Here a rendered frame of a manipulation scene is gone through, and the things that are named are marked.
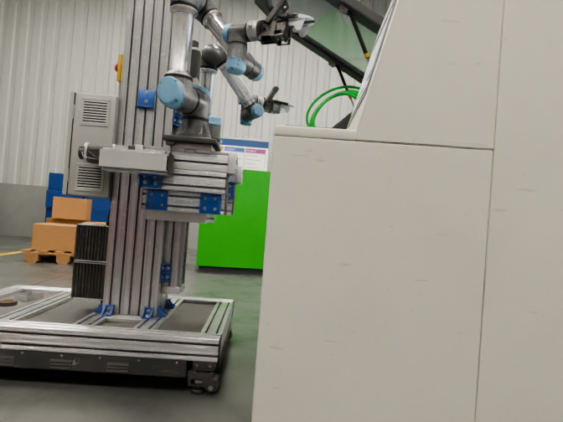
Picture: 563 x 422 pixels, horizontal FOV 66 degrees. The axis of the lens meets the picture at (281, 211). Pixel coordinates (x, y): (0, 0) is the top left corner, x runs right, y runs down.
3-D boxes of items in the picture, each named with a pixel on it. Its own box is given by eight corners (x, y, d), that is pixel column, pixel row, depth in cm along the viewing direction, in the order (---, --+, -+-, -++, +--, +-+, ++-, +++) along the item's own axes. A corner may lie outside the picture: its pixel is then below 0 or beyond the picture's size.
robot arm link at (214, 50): (221, 33, 238) (270, 110, 253) (214, 40, 248) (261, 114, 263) (204, 43, 234) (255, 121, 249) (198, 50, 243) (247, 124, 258)
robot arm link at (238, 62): (253, 78, 174) (255, 50, 175) (239, 68, 164) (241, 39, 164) (235, 79, 177) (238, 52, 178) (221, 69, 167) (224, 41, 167)
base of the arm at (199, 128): (173, 136, 184) (174, 113, 184) (179, 142, 199) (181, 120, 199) (209, 139, 184) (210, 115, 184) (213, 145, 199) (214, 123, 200)
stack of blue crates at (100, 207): (41, 242, 749) (47, 172, 751) (54, 240, 798) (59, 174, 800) (115, 247, 754) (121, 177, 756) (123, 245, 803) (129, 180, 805)
